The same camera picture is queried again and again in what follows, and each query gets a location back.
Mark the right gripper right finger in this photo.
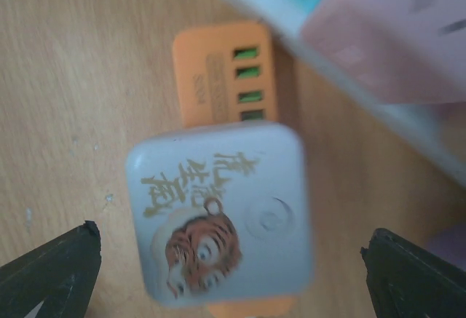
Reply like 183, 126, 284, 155
360, 228, 465, 318

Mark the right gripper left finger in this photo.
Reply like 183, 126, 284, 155
1, 220, 101, 317

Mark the white cube socket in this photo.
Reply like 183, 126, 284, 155
125, 120, 314, 308

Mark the pink cube socket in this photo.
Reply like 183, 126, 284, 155
301, 0, 465, 104

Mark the purple power strip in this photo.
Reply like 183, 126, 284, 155
427, 222, 466, 271

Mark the orange power strip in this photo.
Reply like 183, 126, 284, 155
172, 20, 296, 318

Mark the long white power strip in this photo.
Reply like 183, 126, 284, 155
225, 0, 465, 183

